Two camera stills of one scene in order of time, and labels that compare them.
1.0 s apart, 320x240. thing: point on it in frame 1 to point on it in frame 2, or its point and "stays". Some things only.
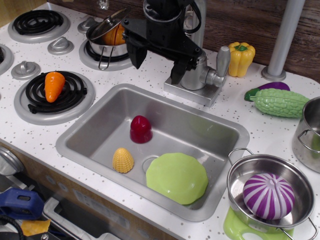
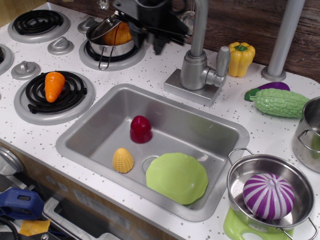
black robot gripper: x=164 y=29 to x=160 y=19
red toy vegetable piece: x=141 y=130 stays
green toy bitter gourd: x=280 y=102 stays
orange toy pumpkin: x=114 y=36 stays
